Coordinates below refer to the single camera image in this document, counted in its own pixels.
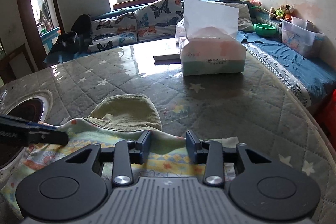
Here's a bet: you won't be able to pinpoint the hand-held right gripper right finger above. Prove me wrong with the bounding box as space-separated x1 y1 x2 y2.
185 130 272 186

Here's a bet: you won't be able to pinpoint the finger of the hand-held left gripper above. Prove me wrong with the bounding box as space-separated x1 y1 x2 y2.
0 115 58 132
26 131 69 146

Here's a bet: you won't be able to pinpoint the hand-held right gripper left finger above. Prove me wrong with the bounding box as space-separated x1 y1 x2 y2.
64 130 152 186

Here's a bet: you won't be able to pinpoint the patterned green children's shirt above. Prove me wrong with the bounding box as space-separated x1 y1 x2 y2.
0 94 239 216

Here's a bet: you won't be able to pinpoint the hanging grey clothes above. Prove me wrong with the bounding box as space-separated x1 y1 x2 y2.
39 2 49 28

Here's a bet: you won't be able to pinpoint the round table burner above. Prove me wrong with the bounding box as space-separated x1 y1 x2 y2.
0 90 53 169

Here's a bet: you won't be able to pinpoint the dark wooden cabinet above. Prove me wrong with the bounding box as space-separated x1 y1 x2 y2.
0 44 33 85

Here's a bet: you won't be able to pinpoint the quilted star table cover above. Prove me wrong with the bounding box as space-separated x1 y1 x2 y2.
0 38 336 224

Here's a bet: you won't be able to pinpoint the blue cabinet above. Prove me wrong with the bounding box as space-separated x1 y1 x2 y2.
40 27 61 56

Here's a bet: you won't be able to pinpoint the flat grey book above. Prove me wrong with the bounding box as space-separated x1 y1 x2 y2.
153 53 181 62

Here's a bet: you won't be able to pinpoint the green white tissue pack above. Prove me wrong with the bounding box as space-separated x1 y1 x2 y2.
175 0 247 76

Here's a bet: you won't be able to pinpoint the black cloth bundle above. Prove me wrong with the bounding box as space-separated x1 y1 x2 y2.
71 15 92 45

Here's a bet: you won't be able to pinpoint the pink tissue pack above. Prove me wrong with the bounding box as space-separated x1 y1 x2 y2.
175 20 187 43

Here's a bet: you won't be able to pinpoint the blue covered bench sofa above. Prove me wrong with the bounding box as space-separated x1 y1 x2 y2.
45 0 336 109

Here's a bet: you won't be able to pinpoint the grey cushion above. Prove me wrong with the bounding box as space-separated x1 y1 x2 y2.
218 1 252 32

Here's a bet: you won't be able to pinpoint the green plastic bowl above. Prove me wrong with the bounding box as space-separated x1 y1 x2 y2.
253 23 277 37

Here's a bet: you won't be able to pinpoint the red plastic stool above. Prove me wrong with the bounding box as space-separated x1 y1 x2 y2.
314 89 336 135

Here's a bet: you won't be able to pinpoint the clear plastic storage box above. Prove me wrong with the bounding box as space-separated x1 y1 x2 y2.
281 17 324 58

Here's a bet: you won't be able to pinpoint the colourful toy flowers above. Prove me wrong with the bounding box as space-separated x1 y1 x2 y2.
240 0 263 8

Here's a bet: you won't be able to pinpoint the brown plush toys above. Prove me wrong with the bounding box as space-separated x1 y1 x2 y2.
269 4 294 22

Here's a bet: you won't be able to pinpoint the brown wooden door frame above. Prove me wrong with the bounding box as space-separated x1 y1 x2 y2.
14 0 65 71

